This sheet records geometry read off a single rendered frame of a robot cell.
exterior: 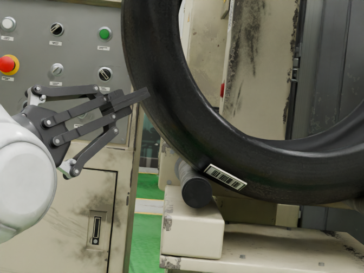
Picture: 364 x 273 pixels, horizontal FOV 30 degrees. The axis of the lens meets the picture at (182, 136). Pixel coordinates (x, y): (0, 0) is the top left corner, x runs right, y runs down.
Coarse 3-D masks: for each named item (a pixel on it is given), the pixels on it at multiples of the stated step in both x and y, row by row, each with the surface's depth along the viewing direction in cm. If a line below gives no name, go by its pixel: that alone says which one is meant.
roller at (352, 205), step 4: (360, 196) 106; (344, 200) 115; (348, 200) 112; (352, 200) 110; (356, 200) 108; (360, 200) 106; (348, 204) 114; (352, 204) 110; (356, 204) 108; (360, 204) 105; (352, 208) 113; (356, 208) 108; (360, 208) 106; (360, 212) 107
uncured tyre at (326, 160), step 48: (144, 0) 96; (144, 48) 97; (192, 96) 96; (192, 144) 99; (240, 144) 97; (288, 144) 124; (336, 144) 124; (240, 192) 103; (288, 192) 100; (336, 192) 100
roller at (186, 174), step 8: (184, 168) 116; (192, 168) 111; (184, 176) 106; (192, 176) 100; (200, 176) 100; (184, 184) 98; (192, 184) 98; (200, 184) 98; (208, 184) 98; (184, 192) 98; (192, 192) 98; (200, 192) 98; (208, 192) 98; (184, 200) 98; (192, 200) 98; (200, 200) 98; (208, 200) 98
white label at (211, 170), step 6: (210, 168) 98; (216, 168) 97; (210, 174) 100; (216, 174) 99; (222, 174) 98; (228, 174) 97; (222, 180) 100; (228, 180) 99; (234, 180) 98; (240, 180) 97; (234, 186) 100; (240, 186) 99
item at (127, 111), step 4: (124, 108) 93; (128, 108) 94; (116, 112) 92; (120, 112) 93; (124, 112) 93; (128, 112) 94; (120, 116) 92; (124, 116) 93; (116, 120) 92; (108, 124) 91; (112, 124) 91; (104, 128) 92; (108, 128) 91; (104, 132) 92
